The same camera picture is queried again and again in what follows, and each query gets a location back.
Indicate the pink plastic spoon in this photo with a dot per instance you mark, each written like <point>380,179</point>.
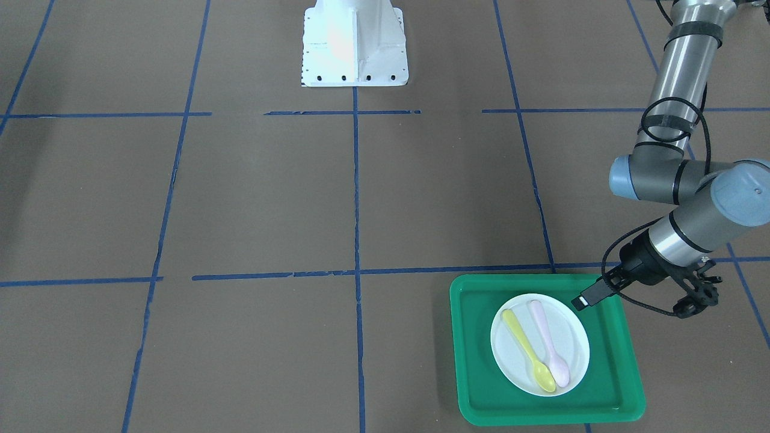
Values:
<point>558,367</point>

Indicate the brown paper table cover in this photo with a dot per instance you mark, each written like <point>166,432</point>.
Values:
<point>193,242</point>

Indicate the white round plate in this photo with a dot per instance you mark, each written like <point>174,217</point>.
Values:
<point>569,334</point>

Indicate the green plastic tray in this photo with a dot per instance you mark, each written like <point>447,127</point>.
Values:
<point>612,390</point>

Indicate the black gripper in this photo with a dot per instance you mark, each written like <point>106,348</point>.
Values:
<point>641,263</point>

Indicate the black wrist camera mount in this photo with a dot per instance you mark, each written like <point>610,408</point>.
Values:
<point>700,288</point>

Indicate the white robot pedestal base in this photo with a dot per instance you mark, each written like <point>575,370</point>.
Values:
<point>354,43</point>

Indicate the yellow plastic spoon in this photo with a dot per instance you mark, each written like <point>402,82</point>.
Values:
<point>539,371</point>

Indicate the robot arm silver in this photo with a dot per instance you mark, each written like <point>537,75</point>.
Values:
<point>672,163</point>

